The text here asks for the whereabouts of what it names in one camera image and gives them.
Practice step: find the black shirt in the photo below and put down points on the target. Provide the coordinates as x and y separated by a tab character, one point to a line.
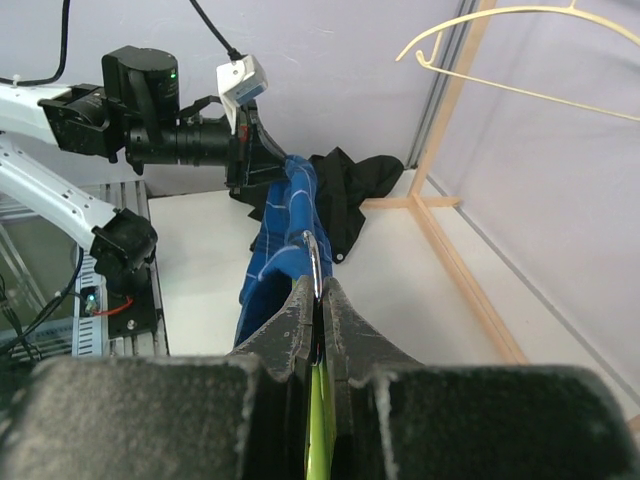
343	186

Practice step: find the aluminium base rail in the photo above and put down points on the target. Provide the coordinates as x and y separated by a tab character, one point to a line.
124	247

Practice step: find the beige wooden hanger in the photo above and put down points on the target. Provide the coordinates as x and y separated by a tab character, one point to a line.
555	52

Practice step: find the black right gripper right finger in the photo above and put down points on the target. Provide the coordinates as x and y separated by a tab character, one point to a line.
397	418

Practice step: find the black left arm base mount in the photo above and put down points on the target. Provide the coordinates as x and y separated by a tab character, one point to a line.
140	317

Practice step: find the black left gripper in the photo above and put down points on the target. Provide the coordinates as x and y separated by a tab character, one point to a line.
255	158

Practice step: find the blue plaid shirt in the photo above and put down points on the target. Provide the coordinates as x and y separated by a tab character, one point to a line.
281	257

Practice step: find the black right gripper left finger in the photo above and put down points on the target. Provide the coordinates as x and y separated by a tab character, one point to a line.
238	416

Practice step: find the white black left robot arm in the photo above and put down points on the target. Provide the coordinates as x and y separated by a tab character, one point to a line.
134	115

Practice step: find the wooden clothes rack frame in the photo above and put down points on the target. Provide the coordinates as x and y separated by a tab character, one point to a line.
450	200

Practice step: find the grey slotted cable duct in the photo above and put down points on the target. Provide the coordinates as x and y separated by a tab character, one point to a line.
70	324

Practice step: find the green plastic hanger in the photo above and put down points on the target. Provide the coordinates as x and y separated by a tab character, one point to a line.
320	419

